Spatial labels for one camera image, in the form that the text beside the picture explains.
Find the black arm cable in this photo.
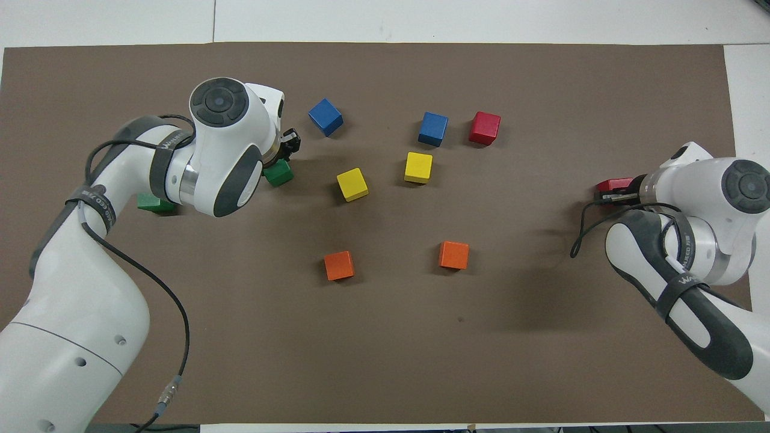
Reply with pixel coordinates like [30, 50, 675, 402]
[570, 201, 682, 260]
[79, 114, 197, 433]

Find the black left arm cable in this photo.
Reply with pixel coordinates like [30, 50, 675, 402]
[79, 114, 197, 433]

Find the orange wooden cube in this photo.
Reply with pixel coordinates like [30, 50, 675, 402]
[323, 250, 356, 281]
[438, 241, 470, 271]

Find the yellow wooden cube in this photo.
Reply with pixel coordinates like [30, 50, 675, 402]
[404, 152, 434, 185]
[336, 167, 370, 202]

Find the red wooden cube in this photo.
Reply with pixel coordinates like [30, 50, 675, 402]
[469, 111, 502, 146]
[595, 177, 636, 194]

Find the green wooden cube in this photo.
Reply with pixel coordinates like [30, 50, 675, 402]
[137, 192, 177, 215]
[262, 159, 295, 188]

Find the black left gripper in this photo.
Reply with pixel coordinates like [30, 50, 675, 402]
[262, 127, 302, 168]

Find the blue wooden cube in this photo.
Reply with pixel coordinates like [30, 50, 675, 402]
[417, 111, 449, 148]
[307, 98, 345, 138]

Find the brown paper table mat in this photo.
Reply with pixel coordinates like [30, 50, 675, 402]
[0, 41, 766, 425]

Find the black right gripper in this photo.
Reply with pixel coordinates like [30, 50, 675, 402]
[594, 173, 649, 206]

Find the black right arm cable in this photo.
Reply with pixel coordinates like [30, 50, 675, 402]
[570, 201, 682, 260]

